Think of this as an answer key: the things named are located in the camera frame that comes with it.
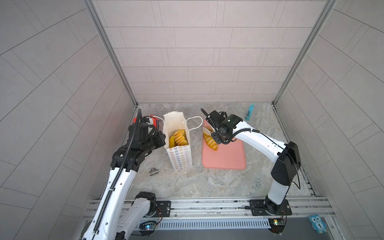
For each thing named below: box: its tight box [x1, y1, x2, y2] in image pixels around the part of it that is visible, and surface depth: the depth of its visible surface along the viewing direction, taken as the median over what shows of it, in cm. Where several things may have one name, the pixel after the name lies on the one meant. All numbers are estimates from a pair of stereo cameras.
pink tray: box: [202, 119, 247, 170], surface depth 90 cm
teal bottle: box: [244, 102, 255, 121], surface depth 105 cm
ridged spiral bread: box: [174, 129, 188, 146], surface depth 82 cm
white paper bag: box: [163, 111, 193, 171], surface depth 77 cm
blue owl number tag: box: [308, 214, 327, 234], surface depth 67 cm
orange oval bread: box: [169, 135, 175, 148], surface depth 84 cm
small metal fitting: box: [149, 167, 159, 176], surface depth 82 cm
